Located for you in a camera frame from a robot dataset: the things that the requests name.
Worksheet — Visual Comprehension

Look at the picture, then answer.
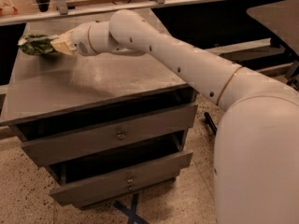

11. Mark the lower grey drawer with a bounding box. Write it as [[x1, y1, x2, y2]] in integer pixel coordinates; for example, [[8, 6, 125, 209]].
[[50, 150, 192, 208]]

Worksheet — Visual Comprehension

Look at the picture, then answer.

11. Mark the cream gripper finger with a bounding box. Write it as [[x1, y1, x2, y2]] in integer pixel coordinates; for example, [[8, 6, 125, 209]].
[[50, 39, 76, 55], [58, 29, 74, 40]]

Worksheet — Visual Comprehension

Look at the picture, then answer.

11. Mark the metal railing frame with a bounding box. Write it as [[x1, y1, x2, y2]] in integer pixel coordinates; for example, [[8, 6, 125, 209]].
[[0, 0, 299, 27]]

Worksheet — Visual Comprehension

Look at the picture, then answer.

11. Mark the black table leg base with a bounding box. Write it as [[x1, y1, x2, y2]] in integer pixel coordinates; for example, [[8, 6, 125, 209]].
[[204, 112, 217, 134]]

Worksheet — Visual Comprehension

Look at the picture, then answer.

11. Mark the upper grey drawer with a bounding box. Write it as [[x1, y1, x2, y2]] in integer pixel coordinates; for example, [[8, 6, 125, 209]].
[[21, 103, 197, 167]]

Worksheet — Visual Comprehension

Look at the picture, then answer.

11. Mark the dark table top right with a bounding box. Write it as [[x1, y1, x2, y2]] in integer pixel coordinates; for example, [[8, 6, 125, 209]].
[[247, 0, 299, 55]]

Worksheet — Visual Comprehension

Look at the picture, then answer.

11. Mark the green jalapeno chip bag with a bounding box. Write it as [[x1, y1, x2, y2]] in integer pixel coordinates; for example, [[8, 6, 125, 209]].
[[18, 34, 58, 55]]

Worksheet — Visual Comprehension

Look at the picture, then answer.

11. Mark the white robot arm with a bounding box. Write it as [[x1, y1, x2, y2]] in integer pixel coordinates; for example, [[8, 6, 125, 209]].
[[51, 9, 299, 224]]

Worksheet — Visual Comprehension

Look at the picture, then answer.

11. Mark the grey drawer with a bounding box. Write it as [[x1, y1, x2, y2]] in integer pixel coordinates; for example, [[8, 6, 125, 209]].
[[50, 150, 192, 208], [21, 103, 197, 167]]

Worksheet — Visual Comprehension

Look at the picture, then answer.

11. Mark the grey drawer cabinet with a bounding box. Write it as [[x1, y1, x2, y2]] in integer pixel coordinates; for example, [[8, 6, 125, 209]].
[[0, 7, 206, 209]]

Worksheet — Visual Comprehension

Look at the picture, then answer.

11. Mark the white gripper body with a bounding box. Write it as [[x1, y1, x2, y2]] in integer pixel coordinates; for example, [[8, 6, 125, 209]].
[[70, 22, 93, 56]]

